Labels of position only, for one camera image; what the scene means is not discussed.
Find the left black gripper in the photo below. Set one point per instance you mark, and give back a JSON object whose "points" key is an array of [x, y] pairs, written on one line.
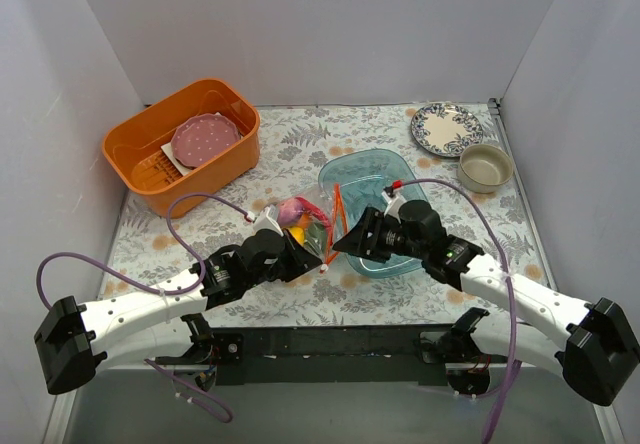
{"points": [[288, 253]]}

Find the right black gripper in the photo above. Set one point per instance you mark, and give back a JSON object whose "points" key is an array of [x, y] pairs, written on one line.
{"points": [[373, 234]]}

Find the yellow bell pepper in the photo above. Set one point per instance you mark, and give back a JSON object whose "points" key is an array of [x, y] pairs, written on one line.
{"points": [[298, 234]]}

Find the orange fruit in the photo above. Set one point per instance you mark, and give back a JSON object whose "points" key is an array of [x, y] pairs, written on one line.
{"points": [[304, 222]]}

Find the clear zip top bag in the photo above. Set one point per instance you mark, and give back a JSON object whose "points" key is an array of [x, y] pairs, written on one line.
{"points": [[330, 200]]}

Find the purple onion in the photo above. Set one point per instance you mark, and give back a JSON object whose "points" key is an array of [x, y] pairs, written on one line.
{"points": [[289, 211]]}

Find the red chili pepper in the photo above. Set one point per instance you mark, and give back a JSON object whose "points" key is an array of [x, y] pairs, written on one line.
{"points": [[315, 211]]}

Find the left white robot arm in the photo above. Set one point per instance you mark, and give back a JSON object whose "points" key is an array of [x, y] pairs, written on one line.
{"points": [[76, 340]]}

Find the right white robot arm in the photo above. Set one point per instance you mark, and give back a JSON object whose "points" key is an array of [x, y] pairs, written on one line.
{"points": [[590, 345]]}

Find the teal glass tray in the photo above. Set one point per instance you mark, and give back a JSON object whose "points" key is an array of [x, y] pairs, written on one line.
{"points": [[363, 176]]}

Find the blue floral plate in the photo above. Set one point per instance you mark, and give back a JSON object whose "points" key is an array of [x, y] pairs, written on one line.
{"points": [[446, 129]]}

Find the beige ceramic bowl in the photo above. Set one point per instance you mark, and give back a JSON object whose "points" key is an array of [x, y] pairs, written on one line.
{"points": [[484, 168]]}

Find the white card in bin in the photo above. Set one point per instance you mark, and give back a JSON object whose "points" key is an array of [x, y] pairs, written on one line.
{"points": [[168, 152]]}

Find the floral table mat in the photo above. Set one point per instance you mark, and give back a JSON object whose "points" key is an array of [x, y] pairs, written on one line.
{"points": [[295, 144]]}

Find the pink dotted plate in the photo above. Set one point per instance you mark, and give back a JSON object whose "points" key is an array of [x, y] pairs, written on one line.
{"points": [[202, 138]]}

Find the orange plastic bin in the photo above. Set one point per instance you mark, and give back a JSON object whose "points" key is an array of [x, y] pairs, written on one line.
{"points": [[133, 148]]}

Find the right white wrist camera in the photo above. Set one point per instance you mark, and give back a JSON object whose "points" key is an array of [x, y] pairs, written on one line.
{"points": [[394, 200]]}

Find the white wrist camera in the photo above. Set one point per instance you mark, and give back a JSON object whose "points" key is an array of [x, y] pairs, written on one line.
{"points": [[266, 219], [394, 200]]}

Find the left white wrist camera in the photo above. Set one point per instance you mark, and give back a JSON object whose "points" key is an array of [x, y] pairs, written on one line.
{"points": [[266, 219]]}

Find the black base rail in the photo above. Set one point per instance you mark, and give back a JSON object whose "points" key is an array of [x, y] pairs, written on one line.
{"points": [[329, 354]]}

